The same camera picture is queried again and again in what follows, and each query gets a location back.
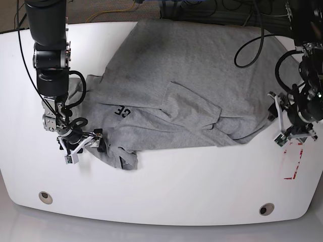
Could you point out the left table grommet hole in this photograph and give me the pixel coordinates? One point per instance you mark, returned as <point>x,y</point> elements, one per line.
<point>46,198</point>

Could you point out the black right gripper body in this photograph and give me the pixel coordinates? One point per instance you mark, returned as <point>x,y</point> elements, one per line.
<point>83,143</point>

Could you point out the red tape rectangle marking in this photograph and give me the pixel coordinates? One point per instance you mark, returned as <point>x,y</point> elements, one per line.
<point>291,160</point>

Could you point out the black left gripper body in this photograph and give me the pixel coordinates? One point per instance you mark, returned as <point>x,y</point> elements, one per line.
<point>281,103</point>

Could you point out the grey t-shirt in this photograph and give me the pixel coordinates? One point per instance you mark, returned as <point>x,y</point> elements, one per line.
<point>178,85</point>

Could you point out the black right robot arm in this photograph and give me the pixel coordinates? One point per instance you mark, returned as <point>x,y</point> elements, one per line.
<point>47,24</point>

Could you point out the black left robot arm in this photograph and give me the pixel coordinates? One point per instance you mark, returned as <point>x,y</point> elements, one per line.
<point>306,27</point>

